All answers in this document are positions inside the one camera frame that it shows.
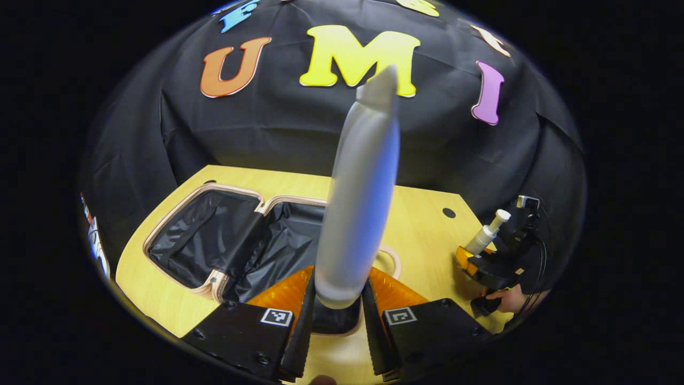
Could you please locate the white pump bottle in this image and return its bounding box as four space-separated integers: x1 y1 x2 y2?
464 209 512 256

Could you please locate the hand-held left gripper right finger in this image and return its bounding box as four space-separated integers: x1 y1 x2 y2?
361 266 492 383

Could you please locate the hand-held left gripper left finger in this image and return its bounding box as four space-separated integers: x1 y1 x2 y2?
181 265 316 383

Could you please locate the white side table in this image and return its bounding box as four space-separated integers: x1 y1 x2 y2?
80 195 111 280

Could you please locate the black backdrop cloth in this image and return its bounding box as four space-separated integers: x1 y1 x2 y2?
80 0 587 279

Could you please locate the black cable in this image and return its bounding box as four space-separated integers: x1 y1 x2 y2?
521 206 553 316

